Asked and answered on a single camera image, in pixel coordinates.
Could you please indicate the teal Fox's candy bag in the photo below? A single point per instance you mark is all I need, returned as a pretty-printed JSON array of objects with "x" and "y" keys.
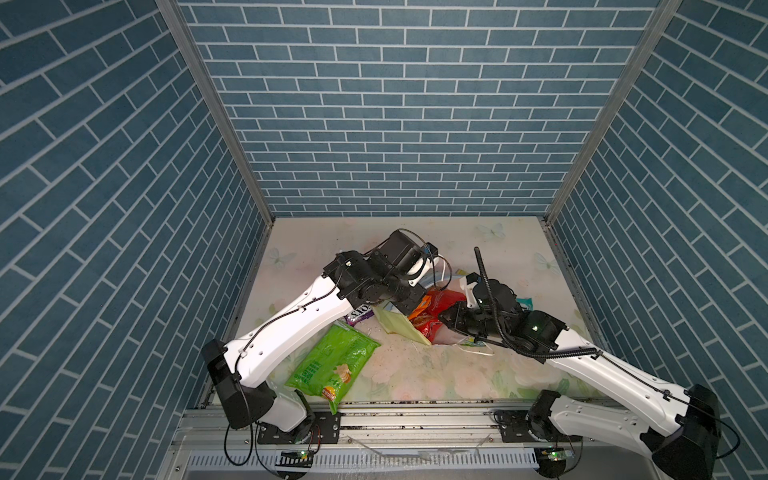
[{"x": 526, "y": 303}]

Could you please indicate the bright green snack packet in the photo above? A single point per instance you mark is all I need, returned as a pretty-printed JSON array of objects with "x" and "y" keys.
[{"x": 334, "y": 363}]

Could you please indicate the orange yellow snack packet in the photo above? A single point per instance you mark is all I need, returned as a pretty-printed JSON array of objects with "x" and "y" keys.
[{"x": 423, "y": 308}]

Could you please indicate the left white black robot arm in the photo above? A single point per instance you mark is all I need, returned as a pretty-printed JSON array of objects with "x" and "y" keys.
[{"x": 390, "y": 272}]

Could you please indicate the purple Fox's candy bag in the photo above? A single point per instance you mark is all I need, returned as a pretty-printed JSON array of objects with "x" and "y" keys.
[{"x": 359, "y": 314}]

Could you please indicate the floral table mat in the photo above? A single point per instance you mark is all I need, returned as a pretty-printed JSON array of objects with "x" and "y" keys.
[{"x": 515, "y": 251}]

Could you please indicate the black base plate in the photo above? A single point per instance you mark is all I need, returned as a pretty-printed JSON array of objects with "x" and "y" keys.
[
  {"x": 319, "y": 428},
  {"x": 514, "y": 427}
]

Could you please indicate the green yellow lemon candy bag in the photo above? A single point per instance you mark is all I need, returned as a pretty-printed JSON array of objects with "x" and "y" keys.
[{"x": 471, "y": 342}]

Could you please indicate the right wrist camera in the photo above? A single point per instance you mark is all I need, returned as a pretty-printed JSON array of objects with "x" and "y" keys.
[{"x": 467, "y": 285}]

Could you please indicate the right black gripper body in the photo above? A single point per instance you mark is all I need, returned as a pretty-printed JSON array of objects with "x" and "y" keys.
[{"x": 471, "y": 321}]

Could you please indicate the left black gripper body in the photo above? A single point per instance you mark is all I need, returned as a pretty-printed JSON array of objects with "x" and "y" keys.
[{"x": 407, "y": 296}]

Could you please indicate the aluminium mounting rail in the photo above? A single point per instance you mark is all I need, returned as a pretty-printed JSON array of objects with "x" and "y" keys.
[{"x": 376, "y": 441}]

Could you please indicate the white green paper bag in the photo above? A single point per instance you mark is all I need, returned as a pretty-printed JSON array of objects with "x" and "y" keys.
[{"x": 392, "y": 321}]

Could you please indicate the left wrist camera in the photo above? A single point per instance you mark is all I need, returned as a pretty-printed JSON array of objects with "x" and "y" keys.
[{"x": 427, "y": 263}]

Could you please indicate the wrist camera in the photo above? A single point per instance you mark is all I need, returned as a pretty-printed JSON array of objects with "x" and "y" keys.
[
  {"x": 467, "y": 285},
  {"x": 427, "y": 263}
]

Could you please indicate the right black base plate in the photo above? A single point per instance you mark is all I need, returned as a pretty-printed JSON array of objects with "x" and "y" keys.
[{"x": 514, "y": 427}]

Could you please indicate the red snack packet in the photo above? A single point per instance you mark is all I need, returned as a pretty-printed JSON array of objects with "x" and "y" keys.
[{"x": 432, "y": 327}]

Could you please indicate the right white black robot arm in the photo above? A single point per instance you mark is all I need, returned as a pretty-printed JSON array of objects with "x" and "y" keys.
[{"x": 677, "y": 428}]

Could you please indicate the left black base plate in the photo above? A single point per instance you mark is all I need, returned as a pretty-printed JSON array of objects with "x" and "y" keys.
[{"x": 319, "y": 428}]

